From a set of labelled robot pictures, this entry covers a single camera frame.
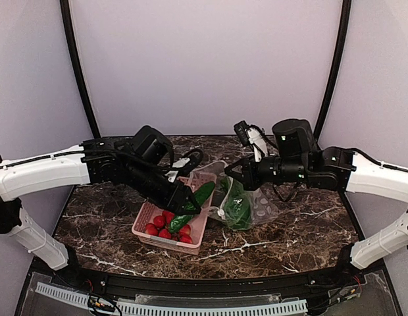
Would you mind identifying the dark green toy cucumber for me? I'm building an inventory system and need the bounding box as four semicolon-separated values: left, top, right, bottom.
168;181;215;234

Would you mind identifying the toy bok choy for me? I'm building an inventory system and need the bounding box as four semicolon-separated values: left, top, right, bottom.
220;176;251;230

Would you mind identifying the clear zip top bag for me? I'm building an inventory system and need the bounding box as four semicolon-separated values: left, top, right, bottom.
189;161;280;230

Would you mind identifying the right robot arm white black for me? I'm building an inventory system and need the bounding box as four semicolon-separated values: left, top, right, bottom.
225;118;408;271

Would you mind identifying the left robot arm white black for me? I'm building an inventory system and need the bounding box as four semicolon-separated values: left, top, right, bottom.
0;125;203;271

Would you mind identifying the red toy strawberry bunch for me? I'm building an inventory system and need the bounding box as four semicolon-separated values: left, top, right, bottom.
144;211;193;244

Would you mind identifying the pink plastic basket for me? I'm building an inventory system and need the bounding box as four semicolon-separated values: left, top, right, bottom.
132;194;213;255

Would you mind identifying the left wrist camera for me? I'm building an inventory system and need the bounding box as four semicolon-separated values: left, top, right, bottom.
165;148;204;182

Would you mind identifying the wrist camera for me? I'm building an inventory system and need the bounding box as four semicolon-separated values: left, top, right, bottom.
165;148;204;182
234;120;269;163

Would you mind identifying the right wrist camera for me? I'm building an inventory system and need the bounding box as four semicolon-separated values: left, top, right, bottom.
234;120;269;163

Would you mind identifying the black front frame rail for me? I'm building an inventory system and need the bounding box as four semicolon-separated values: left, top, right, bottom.
47;250;366;309

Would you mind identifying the white slotted cable duct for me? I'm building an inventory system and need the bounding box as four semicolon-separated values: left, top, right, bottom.
36;282;308;315

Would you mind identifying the black frame post right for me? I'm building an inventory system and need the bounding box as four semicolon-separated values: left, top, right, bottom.
313;0;352;140

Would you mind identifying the black frame post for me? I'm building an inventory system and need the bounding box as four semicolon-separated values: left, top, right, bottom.
59;0;101;138
313;0;352;140

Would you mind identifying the black frame post left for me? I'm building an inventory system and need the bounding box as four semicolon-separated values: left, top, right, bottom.
59;0;101;138

